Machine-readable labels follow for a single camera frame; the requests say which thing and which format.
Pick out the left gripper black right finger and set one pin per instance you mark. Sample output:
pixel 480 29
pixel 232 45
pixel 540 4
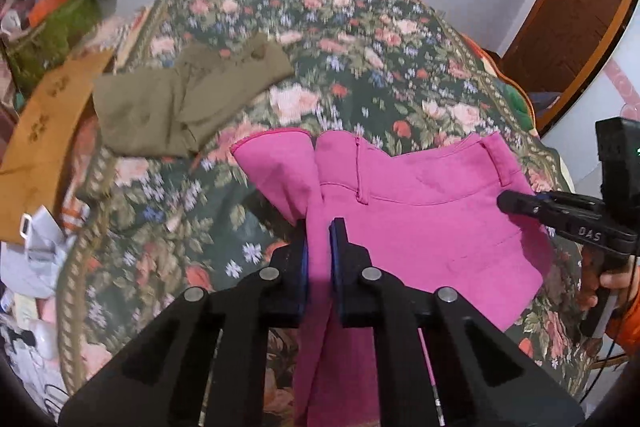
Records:
pixel 439 361

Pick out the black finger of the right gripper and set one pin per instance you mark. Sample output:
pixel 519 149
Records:
pixel 562 211

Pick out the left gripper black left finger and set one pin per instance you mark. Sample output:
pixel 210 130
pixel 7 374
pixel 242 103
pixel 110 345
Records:
pixel 202 361

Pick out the magenta pink pants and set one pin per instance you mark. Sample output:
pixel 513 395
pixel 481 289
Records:
pixel 430 218

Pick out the right hand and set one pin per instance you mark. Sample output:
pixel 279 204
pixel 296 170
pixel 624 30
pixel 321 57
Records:
pixel 622 281

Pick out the white crumpled cloth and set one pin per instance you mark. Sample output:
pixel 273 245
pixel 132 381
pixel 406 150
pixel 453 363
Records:
pixel 32 270

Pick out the olive green folded pants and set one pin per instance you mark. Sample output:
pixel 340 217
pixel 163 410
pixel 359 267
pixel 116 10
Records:
pixel 153 112

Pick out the wooden lap desk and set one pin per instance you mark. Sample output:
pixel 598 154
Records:
pixel 34 167

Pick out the dark green floral bedspread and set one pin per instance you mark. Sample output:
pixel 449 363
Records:
pixel 390 71

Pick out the green basket of clutter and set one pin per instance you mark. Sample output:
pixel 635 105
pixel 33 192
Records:
pixel 47 46

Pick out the wooden door frame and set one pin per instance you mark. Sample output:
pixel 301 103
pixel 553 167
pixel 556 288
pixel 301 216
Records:
pixel 561 47

